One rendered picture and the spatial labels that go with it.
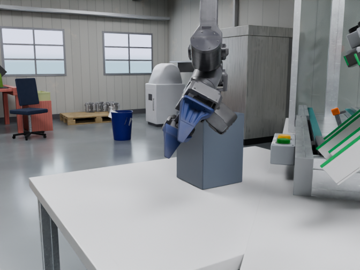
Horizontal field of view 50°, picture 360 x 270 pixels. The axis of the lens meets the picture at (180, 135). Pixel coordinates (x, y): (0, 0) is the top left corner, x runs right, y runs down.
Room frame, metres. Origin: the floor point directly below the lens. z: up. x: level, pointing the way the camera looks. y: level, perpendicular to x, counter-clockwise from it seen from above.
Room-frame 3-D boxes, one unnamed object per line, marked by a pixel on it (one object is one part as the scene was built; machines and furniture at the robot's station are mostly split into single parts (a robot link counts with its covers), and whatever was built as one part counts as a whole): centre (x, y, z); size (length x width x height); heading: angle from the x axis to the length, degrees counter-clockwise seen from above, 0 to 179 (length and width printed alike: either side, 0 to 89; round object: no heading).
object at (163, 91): (7.83, 0.32, 0.62); 0.71 x 0.57 x 1.24; 122
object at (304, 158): (1.37, -0.45, 0.91); 0.89 x 0.06 x 0.11; 163
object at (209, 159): (1.09, -0.08, 0.96); 0.14 x 0.14 x 0.20; 31
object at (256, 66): (6.48, -1.05, 0.88); 1.43 x 1.05 x 1.76; 31
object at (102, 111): (8.40, 1.92, 0.19); 1.33 x 0.92 x 0.37; 121
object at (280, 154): (1.20, -0.33, 0.93); 0.21 x 0.07 x 0.06; 163
